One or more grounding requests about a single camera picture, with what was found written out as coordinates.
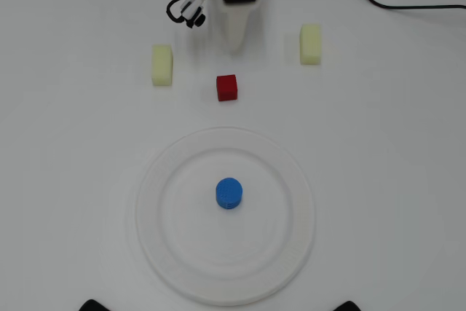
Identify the blue round block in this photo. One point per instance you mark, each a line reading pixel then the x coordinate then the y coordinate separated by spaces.
pixel 228 192

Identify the red cube block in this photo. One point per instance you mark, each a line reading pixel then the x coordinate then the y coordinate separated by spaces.
pixel 226 87

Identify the pale yellow sponge block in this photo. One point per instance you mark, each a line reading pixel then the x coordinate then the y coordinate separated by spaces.
pixel 162 65
pixel 310 44

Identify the white paper plate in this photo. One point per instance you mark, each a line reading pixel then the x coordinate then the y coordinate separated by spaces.
pixel 273 216

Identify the black stand foot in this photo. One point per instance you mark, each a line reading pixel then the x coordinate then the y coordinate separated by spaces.
pixel 92 306
pixel 349 306

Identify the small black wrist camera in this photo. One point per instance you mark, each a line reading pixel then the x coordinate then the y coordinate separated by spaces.
pixel 196 17

